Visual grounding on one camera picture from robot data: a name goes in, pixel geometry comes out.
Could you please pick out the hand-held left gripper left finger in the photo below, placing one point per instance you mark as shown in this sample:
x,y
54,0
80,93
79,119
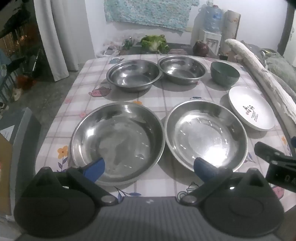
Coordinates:
x,y
96,168

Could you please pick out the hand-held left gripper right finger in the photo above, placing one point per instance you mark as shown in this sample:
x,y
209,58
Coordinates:
x,y
203,168

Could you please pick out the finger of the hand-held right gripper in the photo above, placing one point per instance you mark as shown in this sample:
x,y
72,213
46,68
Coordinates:
x,y
268,153

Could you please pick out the large stainless steel plate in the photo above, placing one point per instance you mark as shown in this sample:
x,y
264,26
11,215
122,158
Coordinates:
x,y
196,129
120,139

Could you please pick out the white printed ceramic plate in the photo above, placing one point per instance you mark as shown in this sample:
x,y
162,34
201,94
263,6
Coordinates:
x,y
245,102

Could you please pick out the dark green ribbed bowl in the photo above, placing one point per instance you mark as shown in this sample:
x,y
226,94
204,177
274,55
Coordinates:
x,y
225,77

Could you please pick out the stainless steel bowl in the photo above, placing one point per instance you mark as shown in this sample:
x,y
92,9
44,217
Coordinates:
x,y
131,76
180,68

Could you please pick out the grey plastic panel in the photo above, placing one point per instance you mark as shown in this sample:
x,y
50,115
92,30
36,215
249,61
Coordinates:
x,y
23,139

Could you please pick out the checked floral tablecloth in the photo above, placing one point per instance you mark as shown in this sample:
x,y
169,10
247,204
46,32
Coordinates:
x,y
161,95

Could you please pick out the white fringed towel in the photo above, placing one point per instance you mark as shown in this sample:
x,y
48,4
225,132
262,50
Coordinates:
x,y
259,67

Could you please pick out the green patterned pillow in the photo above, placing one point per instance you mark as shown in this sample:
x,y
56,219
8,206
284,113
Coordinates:
x,y
279,67

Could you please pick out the cardboard box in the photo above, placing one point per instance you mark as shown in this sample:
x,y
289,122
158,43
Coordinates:
x,y
5,173

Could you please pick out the clear plastic bag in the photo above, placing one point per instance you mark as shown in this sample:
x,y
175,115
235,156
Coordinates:
x,y
111,46

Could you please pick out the dark side table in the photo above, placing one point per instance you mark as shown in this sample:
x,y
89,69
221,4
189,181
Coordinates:
x,y
180,46

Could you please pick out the white water dispenser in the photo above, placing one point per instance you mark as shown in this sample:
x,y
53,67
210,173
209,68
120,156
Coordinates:
x,y
214,38

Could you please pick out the small green bottle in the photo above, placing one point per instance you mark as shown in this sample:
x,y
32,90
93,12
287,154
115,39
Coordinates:
x,y
127,44

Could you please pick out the patterned paper roll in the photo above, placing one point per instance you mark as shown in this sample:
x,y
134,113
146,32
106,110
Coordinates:
x,y
231,25

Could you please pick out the green napa cabbage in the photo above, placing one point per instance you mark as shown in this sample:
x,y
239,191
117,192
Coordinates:
x,y
152,41

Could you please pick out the white curtain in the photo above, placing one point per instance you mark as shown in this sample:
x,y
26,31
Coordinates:
x,y
62,34

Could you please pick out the clear water bottle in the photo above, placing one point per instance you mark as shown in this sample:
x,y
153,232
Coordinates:
x,y
211,19

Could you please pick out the blue patterned wall cloth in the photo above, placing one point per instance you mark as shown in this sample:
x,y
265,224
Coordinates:
x,y
148,11

